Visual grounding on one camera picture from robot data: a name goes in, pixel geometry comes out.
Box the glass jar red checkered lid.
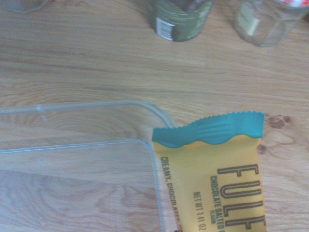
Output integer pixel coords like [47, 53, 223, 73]
[233, 0, 309, 48]
[0, 0, 51, 14]

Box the teal yellow protein bar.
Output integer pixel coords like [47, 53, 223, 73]
[151, 111, 267, 232]

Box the clear plastic container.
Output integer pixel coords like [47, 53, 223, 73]
[0, 100, 176, 232]

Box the green lidded jar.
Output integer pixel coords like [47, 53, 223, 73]
[145, 0, 215, 43]

